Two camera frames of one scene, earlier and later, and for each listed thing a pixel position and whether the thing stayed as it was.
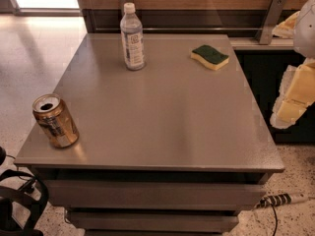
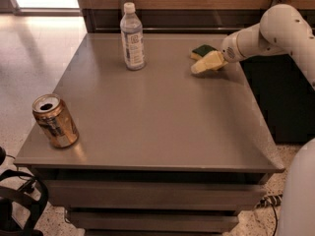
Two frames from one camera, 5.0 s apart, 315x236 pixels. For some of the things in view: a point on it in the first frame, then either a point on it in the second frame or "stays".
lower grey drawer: x=153 y=221 stays
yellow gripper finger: x=296 y=93 → x=214 y=61
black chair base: x=31 y=191 stays
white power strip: x=271 y=201 stays
